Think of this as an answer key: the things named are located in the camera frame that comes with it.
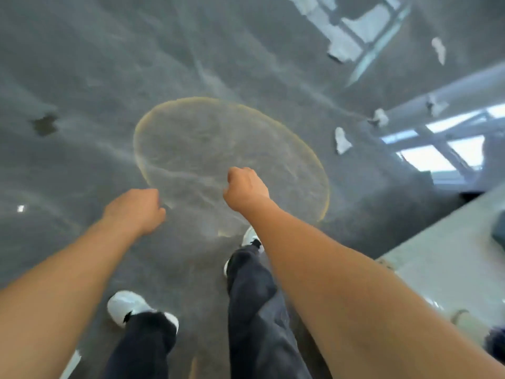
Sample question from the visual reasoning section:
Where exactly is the person's left forearm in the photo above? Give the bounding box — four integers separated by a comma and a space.
0, 217, 139, 379

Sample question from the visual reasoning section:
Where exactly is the person's right white shoe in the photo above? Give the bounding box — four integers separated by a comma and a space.
223, 226, 264, 277

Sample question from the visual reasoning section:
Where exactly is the dark blue object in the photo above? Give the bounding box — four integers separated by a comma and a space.
484, 327, 505, 357

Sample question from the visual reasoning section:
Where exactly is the white table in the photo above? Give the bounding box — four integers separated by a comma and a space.
375, 184, 505, 346

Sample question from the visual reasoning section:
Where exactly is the person's right forearm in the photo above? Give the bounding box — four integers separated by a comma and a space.
243, 197, 505, 379

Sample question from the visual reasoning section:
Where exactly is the person's leg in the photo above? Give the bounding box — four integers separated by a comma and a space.
227, 245, 313, 379
102, 312, 178, 379

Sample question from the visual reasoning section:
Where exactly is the dark scrap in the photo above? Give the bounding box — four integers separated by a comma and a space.
30, 113, 60, 137

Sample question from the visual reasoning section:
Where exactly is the person's left leg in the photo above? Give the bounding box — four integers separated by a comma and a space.
102, 312, 178, 379

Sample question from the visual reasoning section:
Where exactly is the person's right hand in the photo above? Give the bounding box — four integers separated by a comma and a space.
223, 167, 273, 213

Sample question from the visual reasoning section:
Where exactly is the person's right leg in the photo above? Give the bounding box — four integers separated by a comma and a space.
227, 245, 313, 379

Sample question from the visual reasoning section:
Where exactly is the person's left hand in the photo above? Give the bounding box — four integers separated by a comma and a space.
102, 188, 167, 237

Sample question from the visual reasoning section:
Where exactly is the person's left white shoe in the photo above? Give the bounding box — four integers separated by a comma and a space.
107, 290, 179, 334

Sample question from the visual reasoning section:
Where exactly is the person's white shoe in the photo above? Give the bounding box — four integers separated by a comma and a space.
223, 226, 264, 277
107, 290, 179, 334

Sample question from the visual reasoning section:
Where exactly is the white paper scrap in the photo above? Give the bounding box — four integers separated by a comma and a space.
431, 37, 447, 66
335, 127, 353, 155
369, 108, 390, 128
425, 94, 450, 117

